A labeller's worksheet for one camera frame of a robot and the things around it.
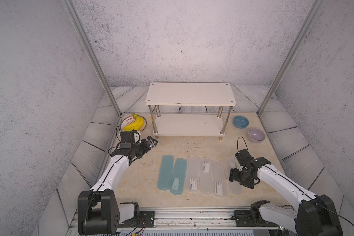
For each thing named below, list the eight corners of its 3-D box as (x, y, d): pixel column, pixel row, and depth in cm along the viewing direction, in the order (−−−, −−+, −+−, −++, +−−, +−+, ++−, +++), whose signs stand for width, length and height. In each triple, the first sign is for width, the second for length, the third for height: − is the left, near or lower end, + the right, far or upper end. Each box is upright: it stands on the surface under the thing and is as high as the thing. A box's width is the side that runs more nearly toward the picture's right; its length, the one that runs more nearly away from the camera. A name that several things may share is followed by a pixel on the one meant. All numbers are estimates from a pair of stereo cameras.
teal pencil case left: (157, 190, 85) (157, 189, 83) (161, 156, 99) (160, 155, 97) (172, 190, 85) (171, 189, 83) (173, 156, 99) (173, 155, 97)
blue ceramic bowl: (234, 128, 113) (236, 125, 110) (231, 119, 119) (233, 115, 116) (248, 128, 113) (250, 124, 110) (244, 119, 119) (246, 115, 116)
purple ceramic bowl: (247, 144, 104) (250, 139, 99) (243, 133, 110) (246, 128, 105) (263, 144, 104) (267, 139, 99) (258, 133, 110) (261, 128, 105)
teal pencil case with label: (169, 193, 84) (169, 192, 82) (174, 159, 98) (174, 157, 96) (183, 195, 83) (183, 194, 81) (187, 160, 97) (187, 158, 95)
